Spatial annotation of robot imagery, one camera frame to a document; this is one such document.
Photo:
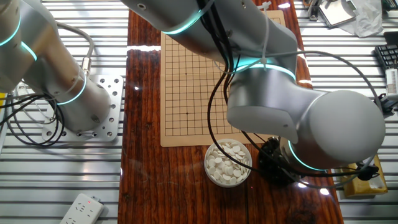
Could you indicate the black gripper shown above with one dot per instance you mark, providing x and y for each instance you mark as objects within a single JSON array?
[{"x": 273, "y": 149}]

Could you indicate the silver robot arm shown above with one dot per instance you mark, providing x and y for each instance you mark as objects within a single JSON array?
[{"x": 342, "y": 130}]

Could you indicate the beige go board mat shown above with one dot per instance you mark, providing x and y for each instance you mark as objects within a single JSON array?
[{"x": 186, "y": 93}]

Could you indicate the black round stone bowl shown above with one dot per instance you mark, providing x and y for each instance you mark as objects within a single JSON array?
[{"x": 270, "y": 174}]

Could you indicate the heap of white go stones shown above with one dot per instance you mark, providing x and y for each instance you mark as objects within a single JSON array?
[{"x": 227, "y": 163}]

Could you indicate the white round stone bowl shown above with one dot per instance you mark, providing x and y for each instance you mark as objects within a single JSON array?
[{"x": 208, "y": 174}]

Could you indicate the gold tissue pack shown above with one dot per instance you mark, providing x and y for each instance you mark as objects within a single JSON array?
[{"x": 363, "y": 188}]

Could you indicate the small silver device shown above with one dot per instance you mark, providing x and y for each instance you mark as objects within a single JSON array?
[{"x": 392, "y": 81}]

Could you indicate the black computer keyboard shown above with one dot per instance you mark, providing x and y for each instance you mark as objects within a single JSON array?
[{"x": 388, "y": 56}]

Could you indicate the grey flat metal device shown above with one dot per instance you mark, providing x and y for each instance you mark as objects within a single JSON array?
[{"x": 335, "y": 14}]

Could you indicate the clear plastic bag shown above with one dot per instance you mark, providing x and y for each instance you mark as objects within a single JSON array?
[{"x": 370, "y": 18}]

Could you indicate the white power strip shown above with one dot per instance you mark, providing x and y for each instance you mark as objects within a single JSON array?
[{"x": 82, "y": 211}]

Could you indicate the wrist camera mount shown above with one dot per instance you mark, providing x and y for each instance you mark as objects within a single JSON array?
[{"x": 368, "y": 172}]

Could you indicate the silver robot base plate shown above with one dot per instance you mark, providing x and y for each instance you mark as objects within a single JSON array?
[{"x": 115, "y": 102}]

